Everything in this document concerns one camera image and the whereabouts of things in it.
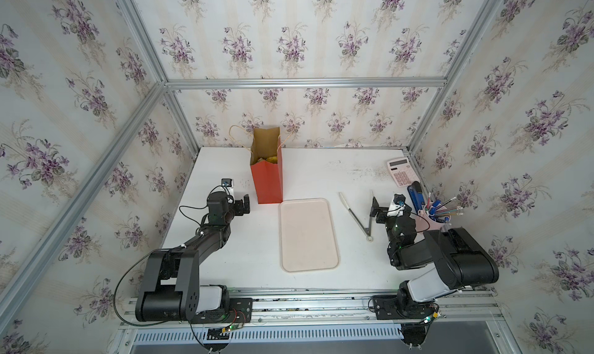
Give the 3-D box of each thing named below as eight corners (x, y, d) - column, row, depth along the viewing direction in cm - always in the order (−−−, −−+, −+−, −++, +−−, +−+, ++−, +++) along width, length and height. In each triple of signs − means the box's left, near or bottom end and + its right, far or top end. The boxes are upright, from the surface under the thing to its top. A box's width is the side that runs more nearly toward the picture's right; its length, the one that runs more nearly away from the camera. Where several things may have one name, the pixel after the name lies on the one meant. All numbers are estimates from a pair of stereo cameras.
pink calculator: (399, 188, 107) (402, 183, 105) (385, 165, 117) (387, 160, 114) (420, 184, 109) (423, 179, 106) (405, 161, 118) (407, 157, 115)
